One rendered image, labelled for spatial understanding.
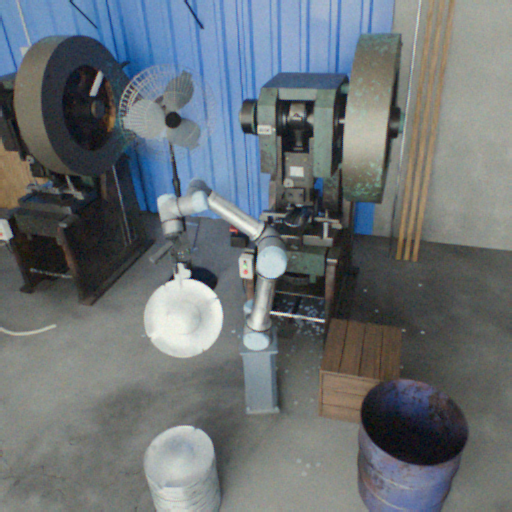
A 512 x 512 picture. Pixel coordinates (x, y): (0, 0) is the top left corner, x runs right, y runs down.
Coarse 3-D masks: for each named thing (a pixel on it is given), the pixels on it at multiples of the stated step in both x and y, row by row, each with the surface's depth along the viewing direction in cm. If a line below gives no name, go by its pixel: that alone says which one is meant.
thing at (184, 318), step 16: (160, 288) 178; (176, 288) 179; (192, 288) 179; (208, 288) 179; (160, 304) 178; (176, 304) 178; (192, 304) 178; (208, 304) 180; (144, 320) 176; (160, 320) 177; (176, 320) 177; (192, 320) 178; (208, 320) 179; (160, 336) 177; (176, 336) 178; (192, 336) 178; (208, 336) 179; (176, 352) 177; (192, 352) 178
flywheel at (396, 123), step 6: (396, 108) 234; (390, 114) 233; (396, 114) 232; (402, 114) 235; (390, 120) 232; (396, 120) 232; (402, 120) 233; (390, 126) 233; (396, 126) 232; (402, 126) 234; (390, 132) 235; (396, 132) 235; (402, 132) 237; (390, 138) 240
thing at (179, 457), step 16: (176, 432) 209; (160, 448) 202; (176, 448) 201; (192, 448) 201; (208, 448) 201; (144, 464) 196; (160, 464) 196; (176, 464) 195; (192, 464) 195; (208, 464) 195; (160, 480) 190; (176, 480) 190; (192, 480) 189
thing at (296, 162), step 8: (288, 152) 256; (296, 152) 256; (304, 152) 255; (288, 160) 258; (296, 160) 257; (304, 160) 255; (288, 168) 261; (296, 168) 259; (304, 168) 258; (288, 176) 263; (296, 176) 262; (304, 176) 260; (288, 184) 264; (296, 184) 265; (304, 184) 263; (288, 192) 265; (296, 192) 264; (304, 192) 263; (312, 192) 272; (288, 200) 268; (296, 200) 266; (304, 200) 266
